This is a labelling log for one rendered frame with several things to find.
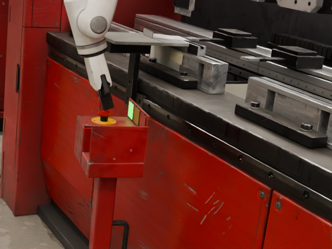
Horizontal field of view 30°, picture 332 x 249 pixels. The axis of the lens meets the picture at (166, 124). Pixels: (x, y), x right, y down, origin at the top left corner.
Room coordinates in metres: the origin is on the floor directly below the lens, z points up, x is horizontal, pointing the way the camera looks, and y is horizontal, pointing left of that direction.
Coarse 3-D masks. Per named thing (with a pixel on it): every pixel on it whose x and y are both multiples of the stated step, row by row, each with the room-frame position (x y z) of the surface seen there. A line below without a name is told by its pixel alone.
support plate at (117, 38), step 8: (112, 32) 2.02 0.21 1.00; (120, 32) 2.04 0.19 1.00; (112, 40) 1.86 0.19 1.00; (120, 40) 1.87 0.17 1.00; (128, 40) 1.89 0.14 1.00; (136, 40) 1.91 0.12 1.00; (144, 40) 1.93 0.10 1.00; (152, 40) 1.95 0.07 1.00; (160, 40) 1.97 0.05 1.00; (168, 40) 2.00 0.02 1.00; (176, 40) 2.02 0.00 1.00
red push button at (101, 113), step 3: (99, 111) 1.73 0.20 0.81; (102, 111) 1.73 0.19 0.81; (105, 111) 1.73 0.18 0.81; (108, 111) 1.74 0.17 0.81; (99, 114) 1.72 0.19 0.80; (102, 114) 1.72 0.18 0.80; (105, 114) 1.72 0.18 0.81; (108, 114) 1.72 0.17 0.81; (102, 117) 1.72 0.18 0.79; (105, 117) 1.72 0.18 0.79; (102, 120) 1.72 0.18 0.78; (105, 120) 1.73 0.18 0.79
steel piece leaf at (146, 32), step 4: (144, 28) 2.06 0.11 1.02; (144, 32) 2.05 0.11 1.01; (148, 32) 2.02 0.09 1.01; (152, 32) 1.99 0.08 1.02; (148, 36) 2.02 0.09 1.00; (152, 36) 1.99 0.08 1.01; (156, 36) 2.04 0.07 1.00; (160, 36) 2.05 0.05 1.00; (164, 36) 2.06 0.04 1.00; (168, 36) 2.08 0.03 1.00; (172, 36) 2.09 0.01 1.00; (180, 40) 2.03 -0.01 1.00
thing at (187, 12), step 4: (176, 0) 2.08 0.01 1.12; (180, 0) 2.06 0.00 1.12; (184, 0) 2.04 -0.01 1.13; (188, 0) 2.02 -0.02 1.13; (192, 0) 2.02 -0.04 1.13; (176, 4) 2.08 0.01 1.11; (180, 4) 2.06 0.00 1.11; (184, 4) 2.04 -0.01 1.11; (188, 4) 2.02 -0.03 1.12; (192, 4) 2.02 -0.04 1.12; (176, 8) 2.10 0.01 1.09; (180, 8) 2.08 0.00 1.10; (184, 8) 2.04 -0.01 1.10; (188, 8) 2.02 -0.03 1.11; (192, 8) 2.02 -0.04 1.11; (176, 12) 2.09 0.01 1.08; (180, 12) 2.07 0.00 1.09; (184, 12) 2.05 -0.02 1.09; (188, 12) 2.03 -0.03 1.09
